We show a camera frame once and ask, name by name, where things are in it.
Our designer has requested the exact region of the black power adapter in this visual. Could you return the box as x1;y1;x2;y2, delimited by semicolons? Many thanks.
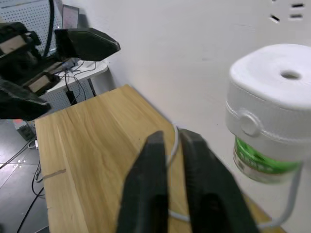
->
65;89;78;106

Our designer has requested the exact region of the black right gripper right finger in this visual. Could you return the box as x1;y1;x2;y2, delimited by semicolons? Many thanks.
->
180;129;259;233

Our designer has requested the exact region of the white heater power cable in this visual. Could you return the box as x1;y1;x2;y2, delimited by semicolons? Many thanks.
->
167;123;305;229

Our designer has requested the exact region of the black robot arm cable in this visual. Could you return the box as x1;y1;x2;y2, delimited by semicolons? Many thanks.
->
43;0;56;58

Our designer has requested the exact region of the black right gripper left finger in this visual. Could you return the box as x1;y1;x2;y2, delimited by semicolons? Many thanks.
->
116;130;169;233

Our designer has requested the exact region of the white wall socket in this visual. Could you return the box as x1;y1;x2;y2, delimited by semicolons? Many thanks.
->
266;0;311;26

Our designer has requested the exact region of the laptop screen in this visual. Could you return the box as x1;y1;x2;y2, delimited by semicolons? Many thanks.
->
62;4;80;30

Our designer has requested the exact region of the grey floor power strip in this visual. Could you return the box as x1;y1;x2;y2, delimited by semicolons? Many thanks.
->
14;118;35;142

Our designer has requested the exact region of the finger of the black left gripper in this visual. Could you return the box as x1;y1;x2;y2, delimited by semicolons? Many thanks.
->
54;27;121;62
0;78;52;121

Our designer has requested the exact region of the white perforated panel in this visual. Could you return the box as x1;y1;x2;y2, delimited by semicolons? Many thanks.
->
0;0;64;57

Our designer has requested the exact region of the white background desk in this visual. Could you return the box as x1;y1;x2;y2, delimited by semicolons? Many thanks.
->
45;59;109;113

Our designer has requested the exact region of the black floor cable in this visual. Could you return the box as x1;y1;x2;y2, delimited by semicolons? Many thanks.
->
16;186;46;233

